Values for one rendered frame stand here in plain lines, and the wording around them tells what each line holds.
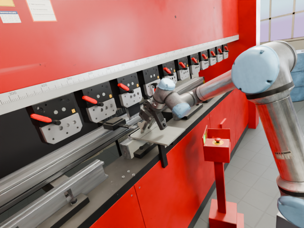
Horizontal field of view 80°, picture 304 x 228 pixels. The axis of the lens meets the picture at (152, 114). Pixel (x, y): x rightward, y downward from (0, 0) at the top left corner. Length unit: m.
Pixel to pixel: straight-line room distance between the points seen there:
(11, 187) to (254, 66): 1.09
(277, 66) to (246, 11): 2.41
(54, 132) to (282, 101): 0.75
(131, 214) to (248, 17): 2.61
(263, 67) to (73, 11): 0.71
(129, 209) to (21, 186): 0.53
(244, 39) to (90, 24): 2.33
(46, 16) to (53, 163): 0.72
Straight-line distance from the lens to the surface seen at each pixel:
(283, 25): 4.95
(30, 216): 0.89
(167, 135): 0.98
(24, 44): 0.78
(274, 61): 0.53
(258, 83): 0.54
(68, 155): 1.17
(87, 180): 0.94
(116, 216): 0.97
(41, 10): 0.83
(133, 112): 1.07
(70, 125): 0.82
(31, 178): 1.12
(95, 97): 0.87
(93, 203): 0.91
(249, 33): 2.91
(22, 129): 1.33
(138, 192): 1.02
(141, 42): 1.11
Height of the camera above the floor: 1.45
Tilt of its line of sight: 19 degrees down
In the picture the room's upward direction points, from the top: 11 degrees counter-clockwise
